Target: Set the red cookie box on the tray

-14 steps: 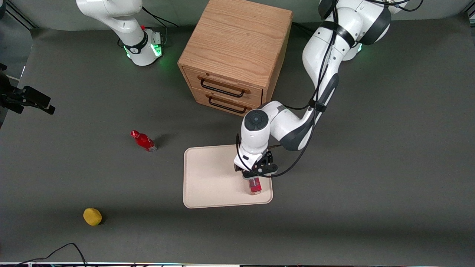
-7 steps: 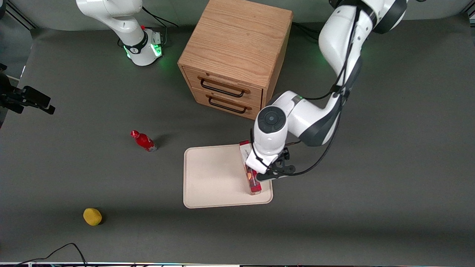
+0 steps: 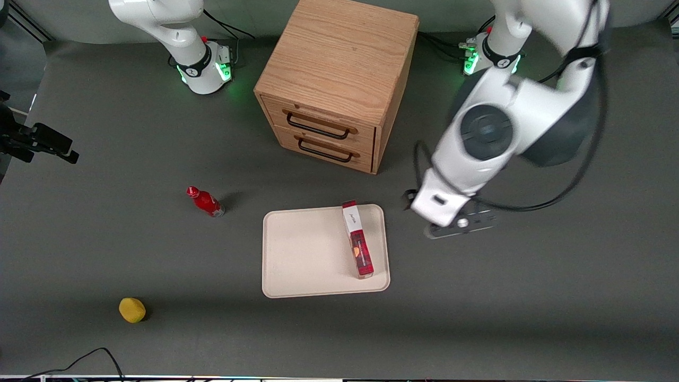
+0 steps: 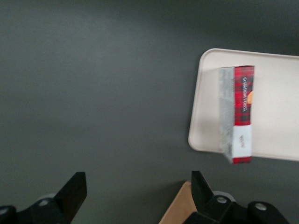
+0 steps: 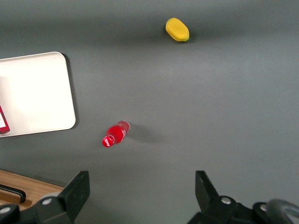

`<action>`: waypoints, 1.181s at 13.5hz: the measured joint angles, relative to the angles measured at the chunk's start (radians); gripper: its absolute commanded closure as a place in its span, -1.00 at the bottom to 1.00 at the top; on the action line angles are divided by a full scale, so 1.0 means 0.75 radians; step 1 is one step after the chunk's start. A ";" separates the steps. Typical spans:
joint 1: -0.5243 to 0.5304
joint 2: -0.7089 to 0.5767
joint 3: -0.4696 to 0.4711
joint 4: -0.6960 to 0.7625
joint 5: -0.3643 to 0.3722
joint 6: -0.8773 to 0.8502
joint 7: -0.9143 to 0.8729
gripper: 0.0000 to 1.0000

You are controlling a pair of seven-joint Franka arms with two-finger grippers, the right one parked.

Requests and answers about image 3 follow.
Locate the red tartan cookie box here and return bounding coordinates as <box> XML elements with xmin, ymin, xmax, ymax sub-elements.
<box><xmin>341</xmin><ymin>199</ymin><xmax>375</xmax><ymax>280</ymax></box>

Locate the beige rectangular tray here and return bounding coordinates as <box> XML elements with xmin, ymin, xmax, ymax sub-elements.
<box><xmin>262</xmin><ymin>204</ymin><xmax>391</xmax><ymax>299</ymax></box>

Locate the wooden drawer front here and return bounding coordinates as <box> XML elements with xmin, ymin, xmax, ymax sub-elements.
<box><xmin>260</xmin><ymin>94</ymin><xmax>377</xmax><ymax>155</ymax></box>
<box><xmin>273</xmin><ymin>125</ymin><xmax>375</xmax><ymax>173</ymax></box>

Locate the wooden drawer cabinet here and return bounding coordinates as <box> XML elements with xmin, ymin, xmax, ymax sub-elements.
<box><xmin>254</xmin><ymin>0</ymin><xmax>420</xmax><ymax>175</ymax></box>

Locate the red bottle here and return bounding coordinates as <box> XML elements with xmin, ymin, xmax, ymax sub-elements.
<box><xmin>186</xmin><ymin>186</ymin><xmax>226</xmax><ymax>219</ymax></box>

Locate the yellow lemon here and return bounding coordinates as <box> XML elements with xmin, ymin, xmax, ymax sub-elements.
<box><xmin>118</xmin><ymin>297</ymin><xmax>147</xmax><ymax>324</ymax></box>

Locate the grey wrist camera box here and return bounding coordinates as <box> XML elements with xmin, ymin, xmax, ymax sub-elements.
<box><xmin>423</xmin><ymin>209</ymin><xmax>500</xmax><ymax>240</ymax></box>

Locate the black metal drawer handle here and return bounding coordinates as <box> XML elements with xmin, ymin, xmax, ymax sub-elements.
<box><xmin>282</xmin><ymin>108</ymin><xmax>358</xmax><ymax>141</ymax></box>
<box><xmin>294</xmin><ymin>135</ymin><xmax>360</xmax><ymax>163</ymax></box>

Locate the black base cable bundle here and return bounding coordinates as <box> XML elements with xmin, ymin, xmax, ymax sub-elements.
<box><xmin>417</xmin><ymin>15</ymin><xmax>496</xmax><ymax>60</ymax></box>

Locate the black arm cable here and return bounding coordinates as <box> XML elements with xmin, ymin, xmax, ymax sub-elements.
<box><xmin>412</xmin><ymin>0</ymin><xmax>611</xmax><ymax>213</ymax></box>

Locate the black table cable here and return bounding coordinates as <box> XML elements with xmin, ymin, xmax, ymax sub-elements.
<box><xmin>20</xmin><ymin>347</ymin><xmax>126</xmax><ymax>382</ymax></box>

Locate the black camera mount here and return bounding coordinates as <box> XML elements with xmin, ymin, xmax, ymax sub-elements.
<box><xmin>0</xmin><ymin>90</ymin><xmax>81</xmax><ymax>184</ymax></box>

